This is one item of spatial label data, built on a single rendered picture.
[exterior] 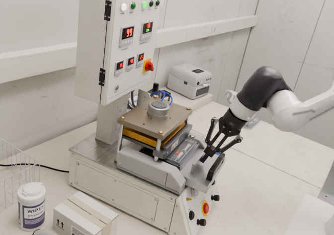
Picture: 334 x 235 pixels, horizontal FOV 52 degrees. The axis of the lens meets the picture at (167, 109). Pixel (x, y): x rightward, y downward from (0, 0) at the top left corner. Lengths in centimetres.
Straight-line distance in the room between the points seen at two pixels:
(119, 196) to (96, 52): 53
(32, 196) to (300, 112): 87
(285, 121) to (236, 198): 59
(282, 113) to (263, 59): 265
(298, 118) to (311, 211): 65
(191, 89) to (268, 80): 123
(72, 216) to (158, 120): 43
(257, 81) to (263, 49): 261
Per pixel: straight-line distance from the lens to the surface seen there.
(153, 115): 123
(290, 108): 105
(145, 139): 121
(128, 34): 117
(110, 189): 131
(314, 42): 354
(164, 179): 117
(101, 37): 111
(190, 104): 219
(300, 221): 154
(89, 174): 134
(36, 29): 151
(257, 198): 159
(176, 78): 230
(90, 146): 136
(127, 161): 121
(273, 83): 107
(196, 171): 124
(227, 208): 148
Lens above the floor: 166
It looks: 25 degrees down
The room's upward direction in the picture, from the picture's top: 10 degrees clockwise
